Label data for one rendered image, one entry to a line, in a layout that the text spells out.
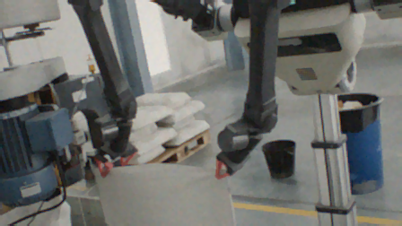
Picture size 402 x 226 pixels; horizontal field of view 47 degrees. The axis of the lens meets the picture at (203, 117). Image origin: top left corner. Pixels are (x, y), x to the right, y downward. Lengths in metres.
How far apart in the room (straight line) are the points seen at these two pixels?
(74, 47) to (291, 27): 5.69
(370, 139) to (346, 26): 2.11
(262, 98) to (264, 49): 0.14
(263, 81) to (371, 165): 2.50
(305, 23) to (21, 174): 0.90
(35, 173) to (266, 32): 0.67
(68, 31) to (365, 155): 4.71
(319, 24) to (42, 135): 0.83
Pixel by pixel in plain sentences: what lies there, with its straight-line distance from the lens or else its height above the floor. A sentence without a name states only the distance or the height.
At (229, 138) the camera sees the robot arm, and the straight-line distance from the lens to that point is 1.16.
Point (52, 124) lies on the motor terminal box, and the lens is 1.20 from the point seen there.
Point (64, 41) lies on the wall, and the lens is 6.87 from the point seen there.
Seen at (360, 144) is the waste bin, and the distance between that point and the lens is 3.45.
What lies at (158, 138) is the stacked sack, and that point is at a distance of 4.50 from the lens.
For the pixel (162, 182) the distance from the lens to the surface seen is 1.40.
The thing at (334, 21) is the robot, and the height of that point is 1.39.
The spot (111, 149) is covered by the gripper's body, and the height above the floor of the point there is 1.11.
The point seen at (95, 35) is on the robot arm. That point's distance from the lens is 1.31.
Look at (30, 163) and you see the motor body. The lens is 1.26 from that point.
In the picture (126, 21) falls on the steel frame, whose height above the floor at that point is 1.45.
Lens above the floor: 1.50
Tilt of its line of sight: 13 degrees down
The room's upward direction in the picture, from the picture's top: 10 degrees counter-clockwise
